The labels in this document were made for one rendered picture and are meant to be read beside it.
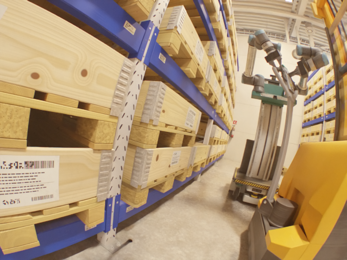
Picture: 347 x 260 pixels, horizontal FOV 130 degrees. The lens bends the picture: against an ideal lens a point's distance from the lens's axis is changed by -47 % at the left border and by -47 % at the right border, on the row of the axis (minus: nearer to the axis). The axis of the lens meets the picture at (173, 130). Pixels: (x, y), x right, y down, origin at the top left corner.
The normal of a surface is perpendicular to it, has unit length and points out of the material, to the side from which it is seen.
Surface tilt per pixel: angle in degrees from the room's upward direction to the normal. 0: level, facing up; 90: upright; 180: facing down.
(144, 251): 0
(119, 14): 90
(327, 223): 90
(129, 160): 90
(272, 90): 90
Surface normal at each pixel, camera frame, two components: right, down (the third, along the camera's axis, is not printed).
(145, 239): 0.22, -0.98
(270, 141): -0.43, -0.09
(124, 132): 0.88, 0.20
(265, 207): -0.90, -0.20
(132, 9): -0.22, 0.98
